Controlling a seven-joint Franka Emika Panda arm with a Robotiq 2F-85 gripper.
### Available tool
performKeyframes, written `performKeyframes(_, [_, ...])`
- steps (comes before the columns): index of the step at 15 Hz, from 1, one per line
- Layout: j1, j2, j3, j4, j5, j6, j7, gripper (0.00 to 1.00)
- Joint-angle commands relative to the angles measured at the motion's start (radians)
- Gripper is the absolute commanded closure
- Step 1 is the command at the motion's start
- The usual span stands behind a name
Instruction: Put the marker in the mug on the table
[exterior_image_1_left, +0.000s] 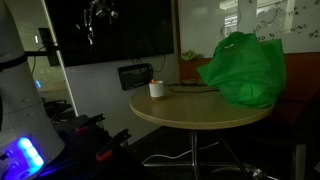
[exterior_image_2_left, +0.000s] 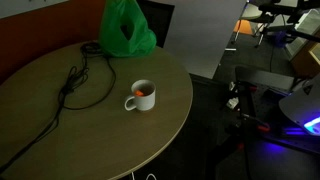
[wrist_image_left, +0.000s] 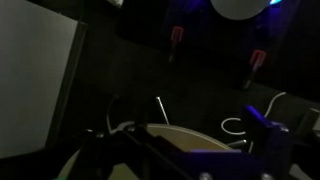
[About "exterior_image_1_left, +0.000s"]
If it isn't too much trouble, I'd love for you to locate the white ceramic mug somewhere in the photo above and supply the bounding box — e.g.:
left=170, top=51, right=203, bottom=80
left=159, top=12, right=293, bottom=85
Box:
left=148, top=80, right=165, bottom=100

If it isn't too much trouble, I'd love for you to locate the yellow-green small object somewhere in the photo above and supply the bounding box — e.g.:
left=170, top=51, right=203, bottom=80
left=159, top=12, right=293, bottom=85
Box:
left=180, top=49, right=201, bottom=62

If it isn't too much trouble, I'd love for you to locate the metal table base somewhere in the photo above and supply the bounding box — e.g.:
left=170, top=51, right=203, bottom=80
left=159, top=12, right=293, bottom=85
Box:
left=143, top=128, right=255, bottom=180

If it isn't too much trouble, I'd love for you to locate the whiteboard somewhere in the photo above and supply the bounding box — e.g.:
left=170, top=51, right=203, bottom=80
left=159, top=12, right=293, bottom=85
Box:
left=177, top=0, right=320, bottom=60

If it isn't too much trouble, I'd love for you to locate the green plastic bag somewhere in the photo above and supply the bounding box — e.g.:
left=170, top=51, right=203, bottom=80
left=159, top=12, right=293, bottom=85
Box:
left=195, top=31, right=288, bottom=110

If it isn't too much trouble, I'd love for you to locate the black wall box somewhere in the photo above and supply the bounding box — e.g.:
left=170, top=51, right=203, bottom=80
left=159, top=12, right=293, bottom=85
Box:
left=117, top=63, right=154, bottom=92

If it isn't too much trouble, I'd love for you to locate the black cable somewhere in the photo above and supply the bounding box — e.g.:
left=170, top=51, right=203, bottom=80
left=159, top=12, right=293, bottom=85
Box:
left=168, top=81, right=221, bottom=94

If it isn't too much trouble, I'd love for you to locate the black wall monitor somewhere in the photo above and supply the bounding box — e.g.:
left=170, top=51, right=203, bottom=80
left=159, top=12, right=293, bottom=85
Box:
left=44, top=0, right=175, bottom=68

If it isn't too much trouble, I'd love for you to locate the white cable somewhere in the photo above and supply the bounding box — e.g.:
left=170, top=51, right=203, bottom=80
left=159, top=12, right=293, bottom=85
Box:
left=142, top=141, right=221, bottom=167

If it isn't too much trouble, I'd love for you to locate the black clamp red handle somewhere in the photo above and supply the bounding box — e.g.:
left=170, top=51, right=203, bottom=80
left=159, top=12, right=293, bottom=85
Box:
left=95, top=128, right=132, bottom=163
left=74, top=113, right=107, bottom=135

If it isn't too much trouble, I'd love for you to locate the black camera stand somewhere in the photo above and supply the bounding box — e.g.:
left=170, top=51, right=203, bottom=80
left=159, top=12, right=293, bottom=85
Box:
left=24, top=27, right=63, bottom=68

